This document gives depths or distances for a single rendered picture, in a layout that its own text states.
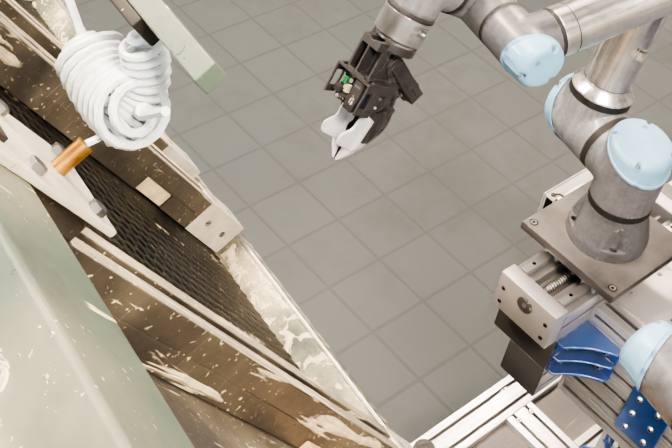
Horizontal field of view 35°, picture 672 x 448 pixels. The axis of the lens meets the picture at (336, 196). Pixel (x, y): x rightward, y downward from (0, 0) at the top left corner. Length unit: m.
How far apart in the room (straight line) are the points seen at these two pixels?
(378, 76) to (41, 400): 1.04
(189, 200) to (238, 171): 1.58
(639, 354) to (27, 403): 0.79
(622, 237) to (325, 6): 2.48
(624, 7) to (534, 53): 0.16
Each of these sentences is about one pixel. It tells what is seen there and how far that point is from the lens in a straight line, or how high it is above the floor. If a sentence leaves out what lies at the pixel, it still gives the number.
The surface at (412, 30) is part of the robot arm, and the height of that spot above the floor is 1.54.
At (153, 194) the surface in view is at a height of 1.10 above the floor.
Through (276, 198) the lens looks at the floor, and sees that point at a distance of 3.40.
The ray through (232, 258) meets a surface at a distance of 2.03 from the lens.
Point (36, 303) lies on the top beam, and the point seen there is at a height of 1.93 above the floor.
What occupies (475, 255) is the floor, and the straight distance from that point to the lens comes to 3.35.
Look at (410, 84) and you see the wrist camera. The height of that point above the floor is 1.42.
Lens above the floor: 2.42
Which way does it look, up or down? 45 degrees down
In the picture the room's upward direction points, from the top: 9 degrees clockwise
